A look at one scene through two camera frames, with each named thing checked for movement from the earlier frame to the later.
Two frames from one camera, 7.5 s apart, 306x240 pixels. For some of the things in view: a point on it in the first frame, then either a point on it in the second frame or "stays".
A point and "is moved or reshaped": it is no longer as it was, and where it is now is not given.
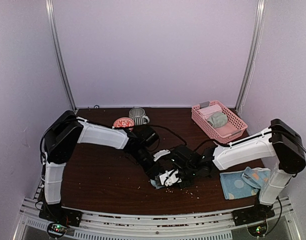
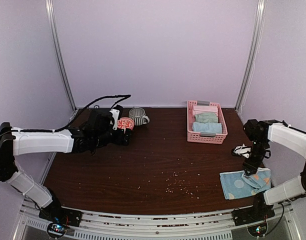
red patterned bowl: (123, 122) stays
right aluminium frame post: (257, 32) stays
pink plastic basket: (219, 122) is moved or reshaped
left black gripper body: (146, 166) -> (103, 138)
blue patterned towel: (245, 183) stays
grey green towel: (217, 119) -> (208, 117)
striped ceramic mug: (139, 116) stays
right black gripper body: (189, 173) -> (259, 148)
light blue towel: (153, 182) -> (211, 127)
